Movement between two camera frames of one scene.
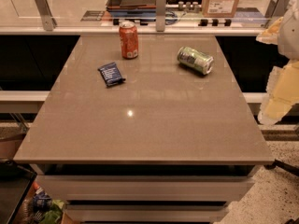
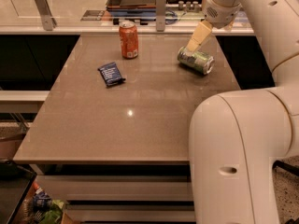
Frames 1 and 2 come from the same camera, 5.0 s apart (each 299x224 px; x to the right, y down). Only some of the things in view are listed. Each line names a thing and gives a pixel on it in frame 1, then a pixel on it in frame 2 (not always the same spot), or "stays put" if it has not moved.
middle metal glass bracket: [161, 9] stays put
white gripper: [290, 32] to [221, 13]
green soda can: [194, 59] stays put
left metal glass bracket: [48, 19] stays put
